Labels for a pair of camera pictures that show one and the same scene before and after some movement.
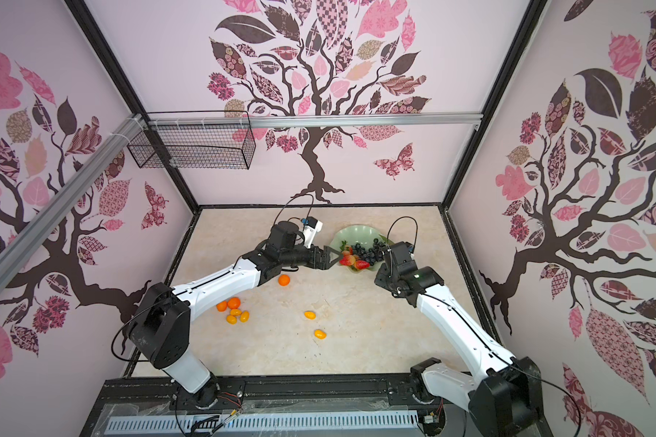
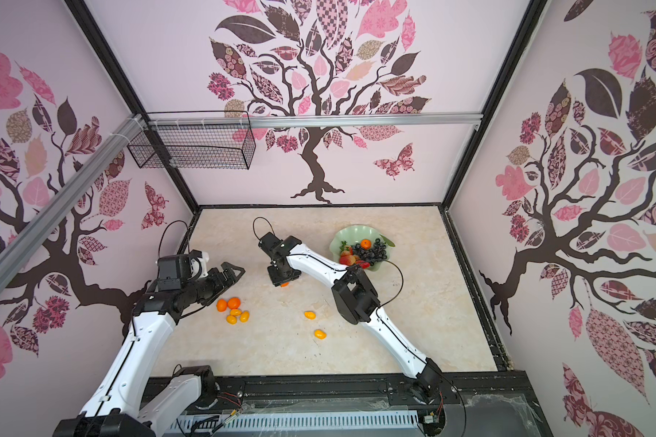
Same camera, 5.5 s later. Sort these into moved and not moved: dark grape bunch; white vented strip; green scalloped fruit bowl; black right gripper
Moved: black right gripper
Not moved: green scalloped fruit bowl; white vented strip; dark grape bunch
